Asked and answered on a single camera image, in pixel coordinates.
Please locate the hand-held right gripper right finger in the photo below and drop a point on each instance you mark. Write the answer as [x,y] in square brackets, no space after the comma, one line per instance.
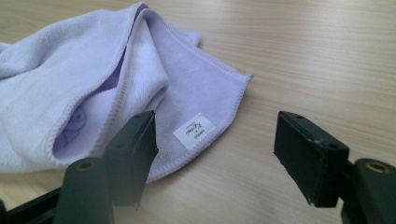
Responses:
[311,155]

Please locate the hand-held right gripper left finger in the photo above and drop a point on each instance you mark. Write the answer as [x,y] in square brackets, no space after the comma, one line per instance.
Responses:
[130,155]

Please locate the lilac printed towel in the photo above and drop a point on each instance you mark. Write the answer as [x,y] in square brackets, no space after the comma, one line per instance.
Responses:
[77,71]

